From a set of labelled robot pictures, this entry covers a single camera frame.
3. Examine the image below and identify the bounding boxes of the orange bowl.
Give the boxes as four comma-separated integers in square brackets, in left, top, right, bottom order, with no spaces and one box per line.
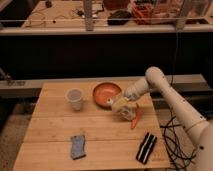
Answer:
[92,82,121,109]

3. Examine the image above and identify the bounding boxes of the black floor cables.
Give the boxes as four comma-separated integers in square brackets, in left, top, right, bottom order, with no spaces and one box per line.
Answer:
[159,111,201,171]

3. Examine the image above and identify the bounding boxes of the translucent plastic cup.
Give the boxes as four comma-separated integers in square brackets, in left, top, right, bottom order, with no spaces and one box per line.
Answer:
[66,88,83,111]

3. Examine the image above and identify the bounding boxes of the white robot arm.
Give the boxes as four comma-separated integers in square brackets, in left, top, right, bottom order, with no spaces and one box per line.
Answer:
[112,67,213,171]

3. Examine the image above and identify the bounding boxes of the orange crate on shelf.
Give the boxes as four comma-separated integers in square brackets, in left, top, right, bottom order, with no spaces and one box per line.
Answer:
[132,5,152,25]

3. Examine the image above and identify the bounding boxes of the grey metal post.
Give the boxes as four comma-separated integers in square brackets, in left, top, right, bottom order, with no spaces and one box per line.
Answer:
[83,0,93,31]

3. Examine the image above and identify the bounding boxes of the orange carrot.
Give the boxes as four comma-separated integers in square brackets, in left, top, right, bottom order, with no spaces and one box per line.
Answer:
[130,103,142,129]

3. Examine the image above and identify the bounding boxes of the black object on shelf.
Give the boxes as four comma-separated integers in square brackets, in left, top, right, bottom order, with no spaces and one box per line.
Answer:
[107,10,131,26]

